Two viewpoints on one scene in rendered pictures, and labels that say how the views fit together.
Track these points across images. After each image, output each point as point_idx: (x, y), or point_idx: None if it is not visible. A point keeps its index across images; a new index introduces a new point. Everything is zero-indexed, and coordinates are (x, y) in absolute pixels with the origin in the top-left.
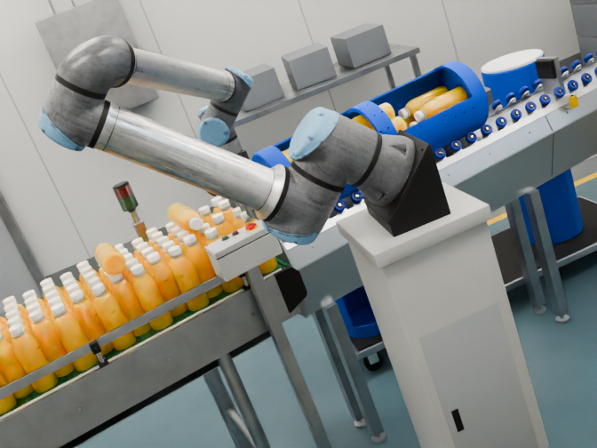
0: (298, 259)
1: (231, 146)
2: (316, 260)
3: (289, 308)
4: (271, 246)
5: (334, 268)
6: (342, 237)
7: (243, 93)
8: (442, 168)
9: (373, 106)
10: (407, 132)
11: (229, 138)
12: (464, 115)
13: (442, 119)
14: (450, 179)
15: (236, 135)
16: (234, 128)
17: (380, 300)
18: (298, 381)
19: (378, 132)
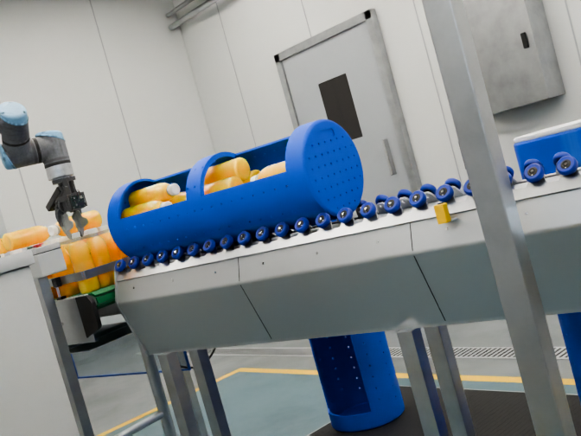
0: (122, 293)
1: (48, 170)
2: (133, 302)
3: (86, 333)
4: (35, 267)
5: (155, 318)
6: (155, 289)
7: (6, 128)
8: (258, 252)
9: (207, 159)
10: (209, 196)
11: (47, 163)
12: (275, 193)
13: (248, 192)
14: (264, 268)
15: (58, 163)
16: (56, 156)
17: None
18: (70, 400)
19: (186, 189)
